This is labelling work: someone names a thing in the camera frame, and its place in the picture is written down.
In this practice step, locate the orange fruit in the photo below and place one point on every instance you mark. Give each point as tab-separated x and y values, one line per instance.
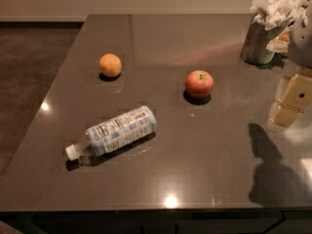
110	65

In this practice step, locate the blue label plastic bottle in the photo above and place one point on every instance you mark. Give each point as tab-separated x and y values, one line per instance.
114	133

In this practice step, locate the red apple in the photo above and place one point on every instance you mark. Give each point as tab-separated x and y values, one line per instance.
199	84

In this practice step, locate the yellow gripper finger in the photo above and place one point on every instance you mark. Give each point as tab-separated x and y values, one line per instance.
293	96

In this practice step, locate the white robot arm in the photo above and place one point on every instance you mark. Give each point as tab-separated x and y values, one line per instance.
300	46

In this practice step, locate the grey metal cup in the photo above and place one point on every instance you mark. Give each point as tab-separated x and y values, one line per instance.
254	49

